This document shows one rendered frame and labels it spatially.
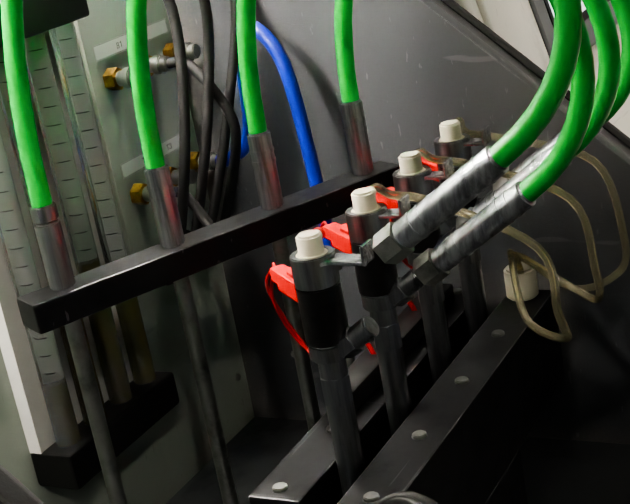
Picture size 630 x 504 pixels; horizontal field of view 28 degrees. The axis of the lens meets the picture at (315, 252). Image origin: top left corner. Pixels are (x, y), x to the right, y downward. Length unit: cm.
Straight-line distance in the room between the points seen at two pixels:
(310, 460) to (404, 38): 38
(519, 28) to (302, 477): 50
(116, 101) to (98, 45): 5
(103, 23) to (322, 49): 18
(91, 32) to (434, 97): 28
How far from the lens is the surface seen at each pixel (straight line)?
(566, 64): 66
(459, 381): 90
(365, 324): 76
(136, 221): 108
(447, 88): 104
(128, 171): 107
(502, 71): 102
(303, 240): 75
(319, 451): 84
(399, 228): 72
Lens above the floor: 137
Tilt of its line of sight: 19 degrees down
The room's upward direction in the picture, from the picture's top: 10 degrees counter-clockwise
